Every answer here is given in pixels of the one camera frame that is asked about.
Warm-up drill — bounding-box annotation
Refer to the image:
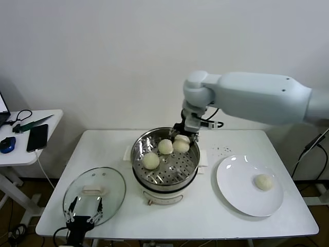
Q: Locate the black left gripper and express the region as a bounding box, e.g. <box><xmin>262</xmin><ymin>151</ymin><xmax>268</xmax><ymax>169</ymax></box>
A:
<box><xmin>64</xmin><ymin>196</ymin><xmax>103</xmax><ymax>247</ymax></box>

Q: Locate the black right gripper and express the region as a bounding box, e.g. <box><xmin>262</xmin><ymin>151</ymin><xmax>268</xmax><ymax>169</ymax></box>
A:
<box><xmin>169</xmin><ymin>122</ymin><xmax>200</xmax><ymax>144</ymax></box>

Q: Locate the white steamed baozi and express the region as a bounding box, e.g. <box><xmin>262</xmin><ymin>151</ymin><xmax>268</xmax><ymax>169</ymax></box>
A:
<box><xmin>157</xmin><ymin>138</ymin><xmax>174</xmax><ymax>155</ymax></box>
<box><xmin>142</xmin><ymin>152</ymin><xmax>160</xmax><ymax>170</ymax></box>
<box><xmin>253</xmin><ymin>173</ymin><xmax>273</xmax><ymax>191</ymax></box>
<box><xmin>172</xmin><ymin>135</ymin><xmax>191</xmax><ymax>152</ymax></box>

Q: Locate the round glass pot lid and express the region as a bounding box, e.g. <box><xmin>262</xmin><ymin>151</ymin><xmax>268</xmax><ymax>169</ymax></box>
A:
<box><xmin>62</xmin><ymin>167</ymin><xmax>126</xmax><ymax>227</ymax></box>

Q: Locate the stainless steel steamer basket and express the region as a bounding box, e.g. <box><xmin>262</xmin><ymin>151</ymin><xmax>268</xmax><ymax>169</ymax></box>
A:
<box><xmin>131</xmin><ymin>127</ymin><xmax>200</xmax><ymax>187</ymax></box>

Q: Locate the steel steamer pot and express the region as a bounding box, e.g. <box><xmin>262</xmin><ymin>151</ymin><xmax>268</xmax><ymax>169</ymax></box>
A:
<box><xmin>123</xmin><ymin>145</ymin><xmax>208</xmax><ymax>206</ymax></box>

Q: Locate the large white plate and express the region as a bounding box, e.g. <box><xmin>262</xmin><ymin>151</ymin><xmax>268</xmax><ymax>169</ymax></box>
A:
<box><xmin>215</xmin><ymin>154</ymin><xmax>284</xmax><ymax>217</ymax></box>

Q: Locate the white side table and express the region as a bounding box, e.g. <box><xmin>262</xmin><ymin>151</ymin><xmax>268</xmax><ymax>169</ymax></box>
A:
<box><xmin>0</xmin><ymin>110</ymin><xmax>64</xmax><ymax>227</ymax></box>

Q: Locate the black smartphone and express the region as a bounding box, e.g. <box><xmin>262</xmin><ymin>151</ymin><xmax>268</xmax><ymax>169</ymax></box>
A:
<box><xmin>26</xmin><ymin>124</ymin><xmax>49</xmax><ymax>153</ymax></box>

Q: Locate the dark green flat tool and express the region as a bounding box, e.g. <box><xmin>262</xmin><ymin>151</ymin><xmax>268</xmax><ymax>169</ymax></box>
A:
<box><xmin>20</xmin><ymin>115</ymin><xmax>54</xmax><ymax>132</ymax></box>

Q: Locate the blue computer mouse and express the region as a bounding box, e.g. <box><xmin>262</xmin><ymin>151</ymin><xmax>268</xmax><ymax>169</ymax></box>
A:
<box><xmin>0</xmin><ymin>137</ymin><xmax>16</xmax><ymax>154</ymax></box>

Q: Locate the black laptop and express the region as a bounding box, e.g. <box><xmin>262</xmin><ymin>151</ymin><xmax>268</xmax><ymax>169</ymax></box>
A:
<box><xmin>0</xmin><ymin>94</ymin><xmax>11</xmax><ymax>127</ymax></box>

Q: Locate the white table base bar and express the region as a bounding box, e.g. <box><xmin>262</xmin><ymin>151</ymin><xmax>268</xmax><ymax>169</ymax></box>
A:
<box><xmin>295</xmin><ymin>180</ymin><xmax>329</xmax><ymax>206</ymax></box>

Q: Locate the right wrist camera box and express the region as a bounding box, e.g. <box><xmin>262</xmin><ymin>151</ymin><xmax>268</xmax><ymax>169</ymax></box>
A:
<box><xmin>181</xmin><ymin>109</ymin><xmax>224</xmax><ymax>132</ymax></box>

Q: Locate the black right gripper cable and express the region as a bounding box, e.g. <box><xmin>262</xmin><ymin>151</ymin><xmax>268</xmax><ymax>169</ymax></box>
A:
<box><xmin>200</xmin><ymin>107</ymin><xmax>224</xmax><ymax>129</ymax></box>

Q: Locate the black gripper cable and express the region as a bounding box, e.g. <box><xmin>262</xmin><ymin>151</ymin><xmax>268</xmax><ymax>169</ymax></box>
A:
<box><xmin>200</xmin><ymin>107</ymin><xmax>224</xmax><ymax>129</ymax></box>
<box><xmin>53</xmin><ymin>226</ymin><xmax>70</xmax><ymax>247</ymax></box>

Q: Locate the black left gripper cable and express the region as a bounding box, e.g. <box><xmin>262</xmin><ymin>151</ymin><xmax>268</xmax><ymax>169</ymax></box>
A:
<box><xmin>53</xmin><ymin>226</ymin><xmax>70</xmax><ymax>247</ymax></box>

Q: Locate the white charging cable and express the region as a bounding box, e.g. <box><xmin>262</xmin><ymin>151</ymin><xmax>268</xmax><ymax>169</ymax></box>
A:
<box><xmin>34</xmin><ymin>149</ymin><xmax>56</xmax><ymax>190</ymax></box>

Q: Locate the black floor cable bundle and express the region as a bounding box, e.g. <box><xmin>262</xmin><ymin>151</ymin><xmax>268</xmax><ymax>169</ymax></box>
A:
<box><xmin>7</xmin><ymin>223</ymin><xmax>29</xmax><ymax>245</ymax></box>

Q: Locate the black looped cable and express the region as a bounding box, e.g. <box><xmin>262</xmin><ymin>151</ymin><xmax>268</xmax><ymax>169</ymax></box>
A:
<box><xmin>5</xmin><ymin>110</ymin><xmax>33</xmax><ymax>127</ymax></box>

